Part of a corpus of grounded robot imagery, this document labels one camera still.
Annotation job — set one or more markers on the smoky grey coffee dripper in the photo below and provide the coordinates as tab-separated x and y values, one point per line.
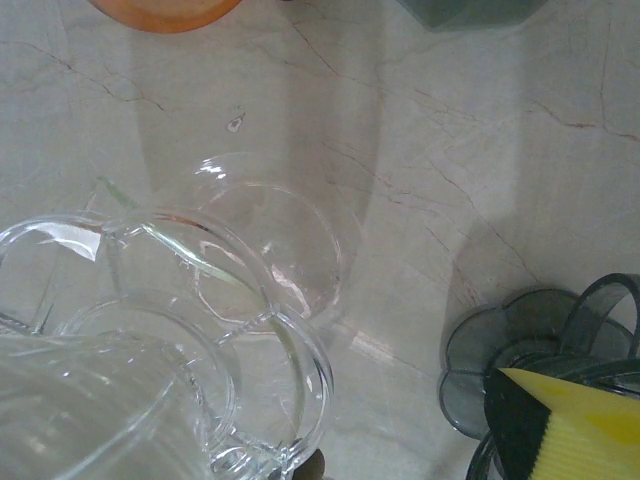
465	360

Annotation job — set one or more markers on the orange coffee dripper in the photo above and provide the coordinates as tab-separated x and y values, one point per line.
165	15

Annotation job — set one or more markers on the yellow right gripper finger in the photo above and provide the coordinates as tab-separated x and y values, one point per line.
575	430

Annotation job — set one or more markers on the clear glass coffee dripper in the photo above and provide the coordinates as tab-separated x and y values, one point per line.
150	350

